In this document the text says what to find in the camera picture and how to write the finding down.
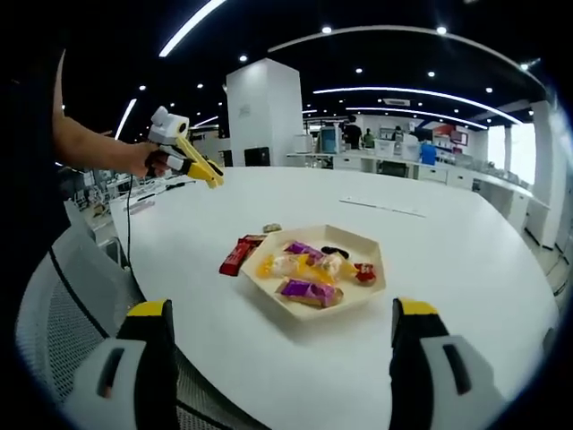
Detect white mesh office chair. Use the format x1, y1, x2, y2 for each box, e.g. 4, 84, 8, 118
15, 214, 269, 430

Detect small red food packet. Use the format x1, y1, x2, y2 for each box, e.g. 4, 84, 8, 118
353, 262, 379, 286

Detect beige food tongs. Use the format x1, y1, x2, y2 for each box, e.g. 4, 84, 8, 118
175, 133, 226, 190

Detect beige hexagonal container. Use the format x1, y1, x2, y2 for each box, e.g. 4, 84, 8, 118
239, 223, 387, 323

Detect person's dark shirt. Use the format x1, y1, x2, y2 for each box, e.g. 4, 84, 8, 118
0, 44, 66, 252

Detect person's left hand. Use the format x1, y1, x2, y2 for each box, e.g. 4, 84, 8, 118
129, 142, 174, 179

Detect black cable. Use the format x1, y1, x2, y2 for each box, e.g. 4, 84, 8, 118
124, 174, 135, 270

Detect black office chair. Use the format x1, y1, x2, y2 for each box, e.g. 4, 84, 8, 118
379, 160, 408, 178

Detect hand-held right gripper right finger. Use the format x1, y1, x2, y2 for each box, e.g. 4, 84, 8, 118
388, 297, 509, 430

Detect white square column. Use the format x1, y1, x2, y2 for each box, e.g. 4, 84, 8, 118
226, 57, 304, 168
530, 100, 563, 247

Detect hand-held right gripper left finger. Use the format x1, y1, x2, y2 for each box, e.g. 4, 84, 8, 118
62, 298, 178, 430

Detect pale blue monitor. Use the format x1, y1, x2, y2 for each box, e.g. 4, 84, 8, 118
320, 127, 342, 153

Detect row of white office desks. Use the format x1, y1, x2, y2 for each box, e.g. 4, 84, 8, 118
286, 150, 552, 250

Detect purple food packet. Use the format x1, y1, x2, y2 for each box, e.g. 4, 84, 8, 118
273, 278, 346, 310
284, 240, 324, 259

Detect long red food packet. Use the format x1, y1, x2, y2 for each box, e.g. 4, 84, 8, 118
218, 239, 261, 279

